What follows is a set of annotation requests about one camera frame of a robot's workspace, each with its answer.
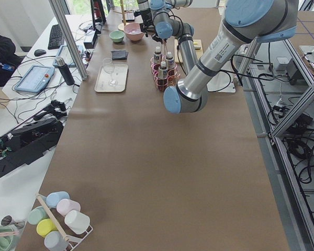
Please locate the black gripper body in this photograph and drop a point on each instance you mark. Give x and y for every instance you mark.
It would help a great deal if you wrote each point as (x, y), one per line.
(147, 16)

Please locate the tea bottle front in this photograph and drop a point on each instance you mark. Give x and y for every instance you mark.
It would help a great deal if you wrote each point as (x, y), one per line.
(162, 77)

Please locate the tea bottle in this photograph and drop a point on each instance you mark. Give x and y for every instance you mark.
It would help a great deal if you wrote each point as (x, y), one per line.
(169, 59)
(157, 57)
(162, 77)

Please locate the copper wire bottle basket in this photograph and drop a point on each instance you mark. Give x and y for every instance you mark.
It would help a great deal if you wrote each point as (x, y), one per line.
(170, 81)

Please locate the tea bottle back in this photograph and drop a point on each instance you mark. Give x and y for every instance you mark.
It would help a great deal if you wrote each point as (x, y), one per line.
(157, 57)

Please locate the tea bottle middle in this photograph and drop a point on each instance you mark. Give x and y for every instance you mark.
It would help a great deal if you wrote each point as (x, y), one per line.
(169, 59)

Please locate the pink bowl with ice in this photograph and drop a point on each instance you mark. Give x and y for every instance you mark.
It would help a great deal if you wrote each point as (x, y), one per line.
(133, 31)

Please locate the wooden mug tree stand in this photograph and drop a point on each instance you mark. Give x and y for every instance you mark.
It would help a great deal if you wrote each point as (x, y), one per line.
(126, 9)

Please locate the green bowl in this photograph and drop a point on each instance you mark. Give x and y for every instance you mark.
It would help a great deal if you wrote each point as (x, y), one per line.
(117, 36)

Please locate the grey folded cloth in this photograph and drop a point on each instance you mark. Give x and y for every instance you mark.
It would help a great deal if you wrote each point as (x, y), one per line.
(119, 55)

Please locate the bamboo cutting board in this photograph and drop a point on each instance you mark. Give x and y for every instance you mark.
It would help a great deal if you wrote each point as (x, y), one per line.
(198, 49)

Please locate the clear wine glass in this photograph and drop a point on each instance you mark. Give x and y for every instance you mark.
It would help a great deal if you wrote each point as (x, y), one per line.
(109, 68)

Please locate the cream serving tray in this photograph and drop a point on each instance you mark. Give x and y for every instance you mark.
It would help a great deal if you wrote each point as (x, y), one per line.
(120, 74)

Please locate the black keyboard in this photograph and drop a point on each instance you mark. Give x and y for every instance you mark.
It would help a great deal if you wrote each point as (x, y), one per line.
(56, 37)

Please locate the black thermos bottle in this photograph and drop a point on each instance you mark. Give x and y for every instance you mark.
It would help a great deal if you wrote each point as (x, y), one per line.
(64, 70)

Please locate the black computer mouse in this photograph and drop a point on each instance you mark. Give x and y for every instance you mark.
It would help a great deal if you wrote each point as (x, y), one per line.
(39, 52)

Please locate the blue teach pendant tablet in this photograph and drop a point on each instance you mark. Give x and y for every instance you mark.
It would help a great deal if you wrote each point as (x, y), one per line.
(35, 80)

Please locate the person in black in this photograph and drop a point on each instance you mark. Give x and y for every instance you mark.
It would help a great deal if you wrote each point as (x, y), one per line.
(8, 59)

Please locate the light blue cup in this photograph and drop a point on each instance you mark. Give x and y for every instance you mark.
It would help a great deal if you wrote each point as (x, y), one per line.
(55, 197)

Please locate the pink cup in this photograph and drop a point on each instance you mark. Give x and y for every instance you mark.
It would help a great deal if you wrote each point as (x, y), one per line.
(64, 206)

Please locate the white cup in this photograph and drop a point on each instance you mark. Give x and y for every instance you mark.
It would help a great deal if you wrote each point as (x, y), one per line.
(78, 222)

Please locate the green cup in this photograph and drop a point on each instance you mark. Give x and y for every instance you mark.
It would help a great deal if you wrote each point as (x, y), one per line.
(36, 215)

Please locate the yellow cup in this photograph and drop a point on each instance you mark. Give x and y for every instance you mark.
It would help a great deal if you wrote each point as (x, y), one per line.
(45, 226)

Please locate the grey cup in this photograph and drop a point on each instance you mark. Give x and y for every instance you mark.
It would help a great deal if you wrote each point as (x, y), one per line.
(55, 242)

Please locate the metal jigger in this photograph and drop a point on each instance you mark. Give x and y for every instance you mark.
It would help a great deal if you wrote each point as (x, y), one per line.
(9, 221)

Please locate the green cloth in container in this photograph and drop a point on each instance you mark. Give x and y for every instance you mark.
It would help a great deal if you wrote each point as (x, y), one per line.
(8, 242)

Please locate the aluminium frame post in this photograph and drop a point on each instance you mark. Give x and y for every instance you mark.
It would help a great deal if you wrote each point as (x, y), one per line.
(63, 23)

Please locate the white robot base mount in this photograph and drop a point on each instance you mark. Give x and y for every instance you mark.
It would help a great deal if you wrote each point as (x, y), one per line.
(222, 82)

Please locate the white cup rack wooden handle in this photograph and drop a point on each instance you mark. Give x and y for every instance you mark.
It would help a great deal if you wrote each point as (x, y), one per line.
(68, 235)

